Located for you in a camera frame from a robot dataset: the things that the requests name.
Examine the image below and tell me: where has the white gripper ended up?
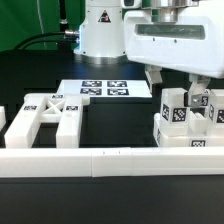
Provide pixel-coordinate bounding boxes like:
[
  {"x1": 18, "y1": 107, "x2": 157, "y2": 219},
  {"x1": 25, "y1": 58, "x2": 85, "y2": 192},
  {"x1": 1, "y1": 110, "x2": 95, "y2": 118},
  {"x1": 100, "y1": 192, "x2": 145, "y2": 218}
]
[{"x1": 124, "y1": 4, "x2": 224, "y2": 108}]

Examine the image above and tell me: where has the small white block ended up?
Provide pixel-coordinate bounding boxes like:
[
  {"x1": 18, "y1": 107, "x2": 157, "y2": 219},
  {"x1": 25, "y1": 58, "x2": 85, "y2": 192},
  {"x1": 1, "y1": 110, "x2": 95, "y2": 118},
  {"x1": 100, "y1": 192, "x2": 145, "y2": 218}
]
[{"x1": 159, "y1": 88, "x2": 189, "y2": 137}]

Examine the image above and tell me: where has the white chair seat part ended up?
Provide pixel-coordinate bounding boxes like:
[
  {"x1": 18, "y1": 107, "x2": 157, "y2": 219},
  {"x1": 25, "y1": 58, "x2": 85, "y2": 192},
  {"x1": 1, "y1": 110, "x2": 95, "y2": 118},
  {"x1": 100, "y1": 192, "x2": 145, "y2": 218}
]
[{"x1": 153, "y1": 111, "x2": 224, "y2": 147}]

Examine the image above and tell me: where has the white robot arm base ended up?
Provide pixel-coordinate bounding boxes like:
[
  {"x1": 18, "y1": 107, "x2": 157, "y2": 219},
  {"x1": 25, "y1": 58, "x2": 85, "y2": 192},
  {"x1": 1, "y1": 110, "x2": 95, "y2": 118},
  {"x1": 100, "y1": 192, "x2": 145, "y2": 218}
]
[{"x1": 74, "y1": 0, "x2": 127, "y2": 65}]

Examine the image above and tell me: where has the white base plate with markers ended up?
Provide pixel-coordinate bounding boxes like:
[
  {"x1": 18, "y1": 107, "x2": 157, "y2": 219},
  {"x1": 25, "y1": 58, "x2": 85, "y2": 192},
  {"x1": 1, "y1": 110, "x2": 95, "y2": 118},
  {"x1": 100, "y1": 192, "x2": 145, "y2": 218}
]
[{"x1": 56, "y1": 79, "x2": 152, "y2": 102}]

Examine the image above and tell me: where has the white front fence wall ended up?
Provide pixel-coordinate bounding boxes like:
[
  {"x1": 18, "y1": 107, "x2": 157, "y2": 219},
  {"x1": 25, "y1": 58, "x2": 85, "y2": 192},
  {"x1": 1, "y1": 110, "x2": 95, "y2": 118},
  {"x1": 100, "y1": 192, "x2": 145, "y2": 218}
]
[{"x1": 0, "y1": 147, "x2": 224, "y2": 178}]

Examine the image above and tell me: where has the white fence wall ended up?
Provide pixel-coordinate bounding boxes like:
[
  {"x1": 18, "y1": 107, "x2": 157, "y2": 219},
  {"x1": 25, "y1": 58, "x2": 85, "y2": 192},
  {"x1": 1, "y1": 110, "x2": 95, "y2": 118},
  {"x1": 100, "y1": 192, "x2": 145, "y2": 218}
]
[
  {"x1": 0, "y1": 147, "x2": 224, "y2": 178},
  {"x1": 0, "y1": 106, "x2": 6, "y2": 131}
]

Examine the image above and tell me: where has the white chair back frame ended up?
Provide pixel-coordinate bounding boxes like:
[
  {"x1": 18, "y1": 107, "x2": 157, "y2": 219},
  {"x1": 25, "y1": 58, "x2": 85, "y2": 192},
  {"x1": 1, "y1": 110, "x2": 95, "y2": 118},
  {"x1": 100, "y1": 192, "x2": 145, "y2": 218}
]
[{"x1": 4, "y1": 93, "x2": 90, "y2": 149}]

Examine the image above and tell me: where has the black cable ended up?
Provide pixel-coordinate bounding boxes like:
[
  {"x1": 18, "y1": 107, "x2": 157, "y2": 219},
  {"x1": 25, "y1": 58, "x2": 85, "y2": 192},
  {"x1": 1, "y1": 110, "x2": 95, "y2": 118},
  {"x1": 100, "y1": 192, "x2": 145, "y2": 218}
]
[{"x1": 13, "y1": 29, "x2": 81, "y2": 51}]

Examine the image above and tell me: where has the white left fence wall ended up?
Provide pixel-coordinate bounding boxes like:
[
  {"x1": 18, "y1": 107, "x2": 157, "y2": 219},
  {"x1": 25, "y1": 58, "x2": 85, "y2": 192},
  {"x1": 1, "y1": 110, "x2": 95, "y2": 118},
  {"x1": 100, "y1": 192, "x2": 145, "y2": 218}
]
[{"x1": 0, "y1": 106, "x2": 6, "y2": 131}]

